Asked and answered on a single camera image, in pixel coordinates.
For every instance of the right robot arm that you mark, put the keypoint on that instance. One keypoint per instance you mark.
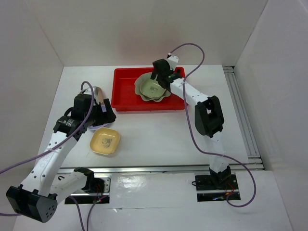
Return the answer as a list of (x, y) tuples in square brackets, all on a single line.
[(208, 115)]

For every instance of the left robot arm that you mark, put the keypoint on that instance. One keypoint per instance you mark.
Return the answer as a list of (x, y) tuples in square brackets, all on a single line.
[(39, 194)]

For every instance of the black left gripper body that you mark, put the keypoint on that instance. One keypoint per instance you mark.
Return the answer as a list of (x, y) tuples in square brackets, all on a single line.
[(95, 117)]

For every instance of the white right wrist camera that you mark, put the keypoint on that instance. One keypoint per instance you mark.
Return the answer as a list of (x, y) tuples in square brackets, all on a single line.
[(172, 61)]

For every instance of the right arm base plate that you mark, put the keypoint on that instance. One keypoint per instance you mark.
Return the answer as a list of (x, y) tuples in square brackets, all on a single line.
[(207, 192)]

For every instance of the purple square plate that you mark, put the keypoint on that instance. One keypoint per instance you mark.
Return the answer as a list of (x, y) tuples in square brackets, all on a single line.
[(101, 125)]

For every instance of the green square panda plate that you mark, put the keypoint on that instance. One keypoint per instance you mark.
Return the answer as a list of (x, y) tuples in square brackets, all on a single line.
[(152, 90)]

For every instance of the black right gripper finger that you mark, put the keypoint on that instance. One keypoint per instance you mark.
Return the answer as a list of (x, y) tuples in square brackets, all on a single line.
[(164, 82), (154, 74)]

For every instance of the yellow square plate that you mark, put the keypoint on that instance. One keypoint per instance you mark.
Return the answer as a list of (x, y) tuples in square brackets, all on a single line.
[(105, 141)]

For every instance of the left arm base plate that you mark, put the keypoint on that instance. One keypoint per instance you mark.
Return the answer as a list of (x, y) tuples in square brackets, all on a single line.
[(100, 194)]

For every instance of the red plastic bin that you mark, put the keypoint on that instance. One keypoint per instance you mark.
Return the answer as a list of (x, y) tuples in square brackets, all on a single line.
[(124, 98)]

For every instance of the green scalloped bowl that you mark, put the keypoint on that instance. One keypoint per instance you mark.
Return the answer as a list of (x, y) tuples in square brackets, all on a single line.
[(137, 84)]

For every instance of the aluminium rail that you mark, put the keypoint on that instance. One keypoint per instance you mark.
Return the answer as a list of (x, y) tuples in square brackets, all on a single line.
[(153, 141)]

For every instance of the pink square plate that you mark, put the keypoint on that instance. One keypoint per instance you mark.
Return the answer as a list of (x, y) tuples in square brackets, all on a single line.
[(98, 96)]

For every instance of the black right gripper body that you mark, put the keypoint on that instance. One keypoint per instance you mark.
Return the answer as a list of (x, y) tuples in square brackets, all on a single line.
[(172, 71)]

